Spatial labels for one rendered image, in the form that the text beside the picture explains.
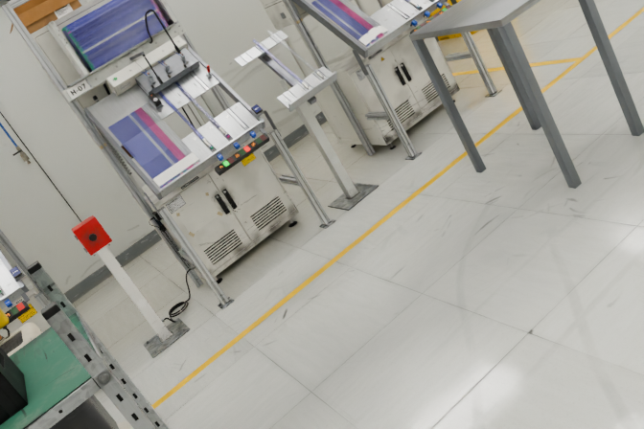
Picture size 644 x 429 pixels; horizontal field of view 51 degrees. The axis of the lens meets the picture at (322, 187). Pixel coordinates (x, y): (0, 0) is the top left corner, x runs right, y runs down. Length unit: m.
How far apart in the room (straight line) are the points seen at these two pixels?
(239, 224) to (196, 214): 0.26
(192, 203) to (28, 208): 1.83
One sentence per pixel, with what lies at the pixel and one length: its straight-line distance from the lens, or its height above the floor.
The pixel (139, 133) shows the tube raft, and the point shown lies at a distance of 3.74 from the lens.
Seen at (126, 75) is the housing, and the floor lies 1.28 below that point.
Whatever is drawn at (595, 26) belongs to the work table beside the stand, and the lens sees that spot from 3.08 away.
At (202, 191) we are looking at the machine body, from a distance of 3.90.
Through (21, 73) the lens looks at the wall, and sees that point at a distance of 5.40.
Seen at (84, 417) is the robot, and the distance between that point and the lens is 2.39.
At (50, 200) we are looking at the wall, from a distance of 5.42.
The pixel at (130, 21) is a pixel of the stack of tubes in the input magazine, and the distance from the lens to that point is 3.99.
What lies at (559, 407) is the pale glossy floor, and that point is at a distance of 2.08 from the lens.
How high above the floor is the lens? 1.41
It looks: 18 degrees down
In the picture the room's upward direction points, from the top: 30 degrees counter-clockwise
